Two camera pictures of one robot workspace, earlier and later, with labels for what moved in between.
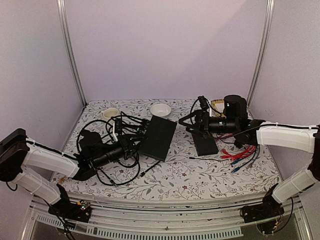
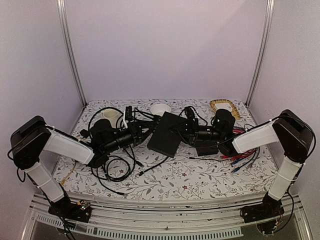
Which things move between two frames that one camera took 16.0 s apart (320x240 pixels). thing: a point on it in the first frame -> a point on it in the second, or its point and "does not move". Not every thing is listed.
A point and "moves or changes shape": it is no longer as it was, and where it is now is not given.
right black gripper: x=200 y=115 -> x=191 y=131
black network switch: x=157 y=141 moves or changes shape
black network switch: x=204 y=145 does not move
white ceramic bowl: x=160 y=109 does not move
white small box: x=219 y=107 does not move
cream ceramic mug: x=110 y=112 does not move
